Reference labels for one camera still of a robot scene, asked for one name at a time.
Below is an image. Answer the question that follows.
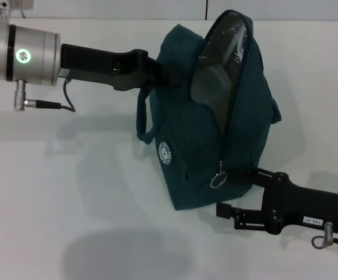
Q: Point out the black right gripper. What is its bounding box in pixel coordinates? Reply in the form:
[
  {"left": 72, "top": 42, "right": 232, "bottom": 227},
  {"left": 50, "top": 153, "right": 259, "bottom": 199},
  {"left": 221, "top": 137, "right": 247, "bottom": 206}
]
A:
[{"left": 216, "top": 167, "right": 338, "bottom": 236}]

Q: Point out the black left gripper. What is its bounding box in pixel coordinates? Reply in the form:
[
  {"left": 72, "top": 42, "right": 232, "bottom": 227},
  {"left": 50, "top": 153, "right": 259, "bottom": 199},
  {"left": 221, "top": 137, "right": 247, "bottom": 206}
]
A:
[{"left": 59, "top": 43, "right": 187, "bottom": 91}]

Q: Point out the clear lunch box blue lid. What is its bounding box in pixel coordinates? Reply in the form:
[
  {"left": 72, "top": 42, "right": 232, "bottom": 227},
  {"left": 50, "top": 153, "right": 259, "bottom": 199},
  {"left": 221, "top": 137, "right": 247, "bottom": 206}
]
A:
[{"left": 191, "top": 13, "right": 249, "bottom": 106}]

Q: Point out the dark teal insulated lunch bag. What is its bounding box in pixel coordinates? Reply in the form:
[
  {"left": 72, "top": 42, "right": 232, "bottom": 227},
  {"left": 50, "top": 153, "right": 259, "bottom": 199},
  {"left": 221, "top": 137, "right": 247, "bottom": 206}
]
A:
[{"left": 136, "top": 9, "right": 283, "bottom": 211}]

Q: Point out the silver zipper pull ring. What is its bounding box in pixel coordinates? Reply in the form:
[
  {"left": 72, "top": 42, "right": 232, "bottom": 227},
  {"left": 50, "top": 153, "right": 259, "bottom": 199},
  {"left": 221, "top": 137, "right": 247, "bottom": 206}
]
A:
[{"left": 209, "top": 160, "right": 228, "bottom": 190}]

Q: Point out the right arm cable with plug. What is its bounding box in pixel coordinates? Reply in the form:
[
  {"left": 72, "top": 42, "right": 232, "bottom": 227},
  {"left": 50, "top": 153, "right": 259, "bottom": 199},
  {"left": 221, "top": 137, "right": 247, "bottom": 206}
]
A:
[{"left": 311, "top": 221, "right": 338, "bottom": 251}]

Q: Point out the arm cable with plug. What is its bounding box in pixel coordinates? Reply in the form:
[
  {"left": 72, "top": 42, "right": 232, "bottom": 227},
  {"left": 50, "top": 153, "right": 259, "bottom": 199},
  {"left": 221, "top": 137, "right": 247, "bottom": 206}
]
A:
[
  {"left": 311, "top": 221, "right": 338, "bottom": 251},
  {"left": 13, "top": 77, "right": 76, "bottom": 113}
]

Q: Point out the left arm cable with plug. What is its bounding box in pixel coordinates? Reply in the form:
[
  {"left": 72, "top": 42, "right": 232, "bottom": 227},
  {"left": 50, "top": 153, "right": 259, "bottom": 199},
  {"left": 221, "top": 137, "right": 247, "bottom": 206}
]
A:
[{"left": 13, "top": 77, "right": 76, "bottom": 113}]

